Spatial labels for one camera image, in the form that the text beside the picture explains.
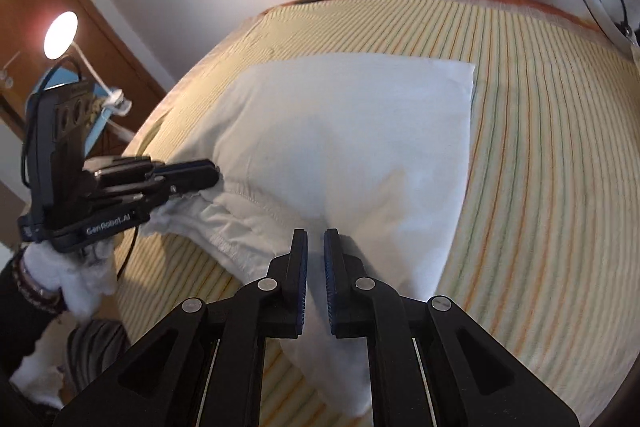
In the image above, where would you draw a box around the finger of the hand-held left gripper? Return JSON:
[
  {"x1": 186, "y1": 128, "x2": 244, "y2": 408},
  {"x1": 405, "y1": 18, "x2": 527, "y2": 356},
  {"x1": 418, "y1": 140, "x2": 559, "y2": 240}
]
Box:
[
  {"x1": 97, "y1": 173, "x2": 222, "y2": 210},
  {"x1": 95, "y1": 156, "x2": 218, "y2": 182}
]

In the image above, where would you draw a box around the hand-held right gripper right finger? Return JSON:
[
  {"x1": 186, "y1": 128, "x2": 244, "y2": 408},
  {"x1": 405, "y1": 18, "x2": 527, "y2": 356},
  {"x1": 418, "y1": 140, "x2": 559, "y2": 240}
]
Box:
[{"x1": 323, "y1": 228, "x2": 581, "y2": 427}]

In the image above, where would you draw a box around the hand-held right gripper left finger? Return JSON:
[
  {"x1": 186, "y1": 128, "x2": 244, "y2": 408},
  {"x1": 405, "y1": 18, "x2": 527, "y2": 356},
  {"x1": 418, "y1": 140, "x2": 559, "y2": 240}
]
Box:
[{"x1": 52, "y1": 228, "x2": 308, "y2": 427}]

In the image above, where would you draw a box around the white t-shirt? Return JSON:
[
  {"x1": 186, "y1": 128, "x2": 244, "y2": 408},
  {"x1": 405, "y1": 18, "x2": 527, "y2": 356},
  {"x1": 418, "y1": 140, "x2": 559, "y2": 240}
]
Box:
[{"x1": 140, "y1": 57, "x2": 476, "y2": 418}]

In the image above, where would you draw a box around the person's left forearm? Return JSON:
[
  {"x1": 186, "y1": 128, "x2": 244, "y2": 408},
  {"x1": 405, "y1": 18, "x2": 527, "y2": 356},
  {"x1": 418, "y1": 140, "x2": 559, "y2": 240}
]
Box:
[{"x1": 0, "y1": 247, "x2": 68, "y2": 378}]

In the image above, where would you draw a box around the person's left hand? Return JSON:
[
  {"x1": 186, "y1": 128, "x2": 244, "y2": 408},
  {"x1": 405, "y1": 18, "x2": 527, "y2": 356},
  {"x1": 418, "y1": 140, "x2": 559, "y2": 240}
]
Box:
[{"x1": 25, "y1": 239, "x2": 117, "y2": 322}]

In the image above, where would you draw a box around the wooden door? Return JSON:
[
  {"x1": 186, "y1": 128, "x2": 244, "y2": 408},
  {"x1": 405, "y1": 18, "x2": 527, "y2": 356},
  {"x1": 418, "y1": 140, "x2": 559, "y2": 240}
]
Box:
[{"x1": 0, "y1": 0, "x2": 168, "y2": 248}]

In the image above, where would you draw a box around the white clip desk lamp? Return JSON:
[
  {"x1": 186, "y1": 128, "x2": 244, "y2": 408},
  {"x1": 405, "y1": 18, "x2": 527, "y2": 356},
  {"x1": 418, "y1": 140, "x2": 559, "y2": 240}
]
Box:
[{"x1": 42, "y1": 11, "x2": 133, "y2": 142}]

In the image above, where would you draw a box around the person's grey striped clothing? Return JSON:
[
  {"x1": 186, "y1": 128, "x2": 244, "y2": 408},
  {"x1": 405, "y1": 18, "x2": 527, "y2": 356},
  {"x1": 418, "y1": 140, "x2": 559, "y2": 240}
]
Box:
[{"x1": 66, "y1": 319, "x2": 132, "y2": 408}]

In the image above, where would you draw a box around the yellow striped blanket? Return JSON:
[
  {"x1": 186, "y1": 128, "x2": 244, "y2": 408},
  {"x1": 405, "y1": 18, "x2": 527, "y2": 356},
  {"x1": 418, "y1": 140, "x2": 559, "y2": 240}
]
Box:
[{"x1": 102, "y1": 0, "x2": 640, "y2": 427}]

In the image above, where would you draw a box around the wooden bed frame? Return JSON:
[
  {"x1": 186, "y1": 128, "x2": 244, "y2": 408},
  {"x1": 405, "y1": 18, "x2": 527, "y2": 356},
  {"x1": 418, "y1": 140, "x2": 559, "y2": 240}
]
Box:
[{"x1": 260, "y1": 0, "x2": 591, "y2": 28}]

